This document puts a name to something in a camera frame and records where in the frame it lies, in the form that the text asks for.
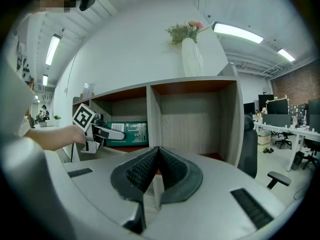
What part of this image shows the green and white box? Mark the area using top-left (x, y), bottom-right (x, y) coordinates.
top-left (104, 120), bottom-right (150, 148)

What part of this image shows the white ribbed vase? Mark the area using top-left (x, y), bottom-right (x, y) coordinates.
top-left (180, 37), bottom-right (205, 78)

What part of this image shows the wooden shelf unit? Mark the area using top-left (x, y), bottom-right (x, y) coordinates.
top-left (72, 62), bottom-right (245, 168)

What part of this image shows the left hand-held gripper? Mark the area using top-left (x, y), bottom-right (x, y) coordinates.
top-left (72, 103), bottom-right (126, 155)

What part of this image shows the person's left forearm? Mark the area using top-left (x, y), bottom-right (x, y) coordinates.
top-left (24, 126), bottom-right (76, 152)

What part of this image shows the black trash bin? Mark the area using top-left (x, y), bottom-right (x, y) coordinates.
top-left (290, 150), bottom-right (305, 172)

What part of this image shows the clear acrylic holder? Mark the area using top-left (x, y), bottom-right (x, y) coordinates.
top-left (81, 82), bottom-right (96, 100)

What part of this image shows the black computer monitor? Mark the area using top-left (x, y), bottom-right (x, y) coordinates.
top-left (266, 100), bottom-right (290, 115)
top-left (258, 93), bottom-right (275, 115)
top-left (243, 102), bottom-right (256, 115)
top-left (306, 98), bottom-right (320, 128)

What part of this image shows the black white wall poster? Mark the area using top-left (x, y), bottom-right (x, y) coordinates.
top-left (15, 40), bottom-right (32, 85)

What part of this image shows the white t-shirt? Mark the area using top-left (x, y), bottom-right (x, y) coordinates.
top-left (0, 58), bottom-right (73, 240)

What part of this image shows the grey desk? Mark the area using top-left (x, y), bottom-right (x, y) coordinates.
top-left (144, 175), bottom-right (162, 221)

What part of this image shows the black swivel chair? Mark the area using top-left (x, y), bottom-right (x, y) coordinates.
top-left (274, 130), bottom-right (294, 150)
top-left (301, 138), bottom-right (320, 171)

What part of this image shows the cardboard box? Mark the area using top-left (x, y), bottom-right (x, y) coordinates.
top-left (257, 133), bottom-right (271, 153)

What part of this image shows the person's left hand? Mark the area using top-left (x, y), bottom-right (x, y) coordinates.
top-left (65, 124), bottom-right (87, 145)

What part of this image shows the black office chair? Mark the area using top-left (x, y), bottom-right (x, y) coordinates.
top-left (236, 114), bottom-right (292, 190)

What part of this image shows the white curved ribbed table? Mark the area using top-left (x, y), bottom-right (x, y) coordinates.
top-left (36, 119), bottom-right (62, 129)

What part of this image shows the pink flower bouquet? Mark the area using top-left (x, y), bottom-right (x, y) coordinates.
top-left (164, 19), bottom-right (205, 46)

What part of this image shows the white office desk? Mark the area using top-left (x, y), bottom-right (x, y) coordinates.
top-left (253, 122), bottom-right (320, 173)

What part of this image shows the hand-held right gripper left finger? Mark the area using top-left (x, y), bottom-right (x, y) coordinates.
top-left (62, 145), bottom-right (161, 240)

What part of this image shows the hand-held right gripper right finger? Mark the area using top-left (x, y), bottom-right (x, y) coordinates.
top-left (146, 145), bottom-right (300, 240)

